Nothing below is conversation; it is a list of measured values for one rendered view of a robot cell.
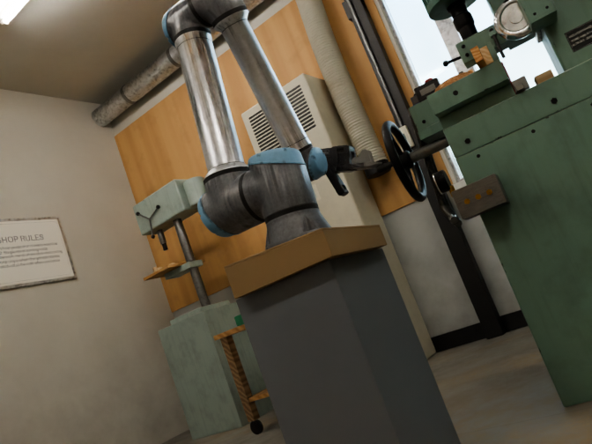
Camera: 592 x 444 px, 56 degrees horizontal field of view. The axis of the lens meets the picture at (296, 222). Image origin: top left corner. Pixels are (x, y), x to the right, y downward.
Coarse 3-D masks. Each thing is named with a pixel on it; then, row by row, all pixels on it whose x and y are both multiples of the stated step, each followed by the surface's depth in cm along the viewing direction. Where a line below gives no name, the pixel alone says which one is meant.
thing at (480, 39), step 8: (480, 32) 171; (488, 32) 170; (496, 32) 169; (464, 40) 173; (472, 40) 172; (480, 40) 171; (488, 40) 170; (504, 40) 168; (464, 48) 173; (496, 48) 171; (504, 48) 174; (464, 56) 173; (472, 56) 172; (464, 64) 175; (472, 64) 177
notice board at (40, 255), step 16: (0, 224) 356; (16, 224) 364; (32, 224) 373; (48, 224) 383; (0, 240) 351; (16, 240) 360; (32, 240) 368; (48, 240) 378; (64, 240) 388; (0, 256) 347; (16, 256) 355; (32, 256) 364; (48, 256) 373; (64, 256) 383; (0, 272) 343; (16, 272) 351; (32, 272) 360; (48, 272) 369; (64, 272) 378; (0, 288) 339
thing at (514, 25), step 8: (512, 0) 158; (504, 8) 159; (512, 8) 158; (520, 8) 157; (496, 16) 160; (504, 16) 159; (512, 16) 157; (520, 16) 157; (496, 24) 160; (504, 24) 159; (512, 24) 158; (520, 24) 157; (528, 24) 156; (504, 32) 159; (512, 32) 158; (520, 32) 157; (528, 32) 156; (512, 40) 159
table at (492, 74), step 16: (496, 64) 149; (464, 80) 152; (480, 80) 151; (496, 80) 149; (432, 96) 156; (448, 96) 154; (464, 96) 152; (480, 96) 154; (448, 112) 158; (432, 128) 177
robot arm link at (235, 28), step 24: (192, 0) 165; (216, 0) 162; (240, 0) 164; (216, 24) 164; (240, 24) 164; (240, 48) 165; (264, 72) 166; (264, 96) 167; (288, 120) 168; (288, 144) 169; (312, 144) 173; (312, 168) 168
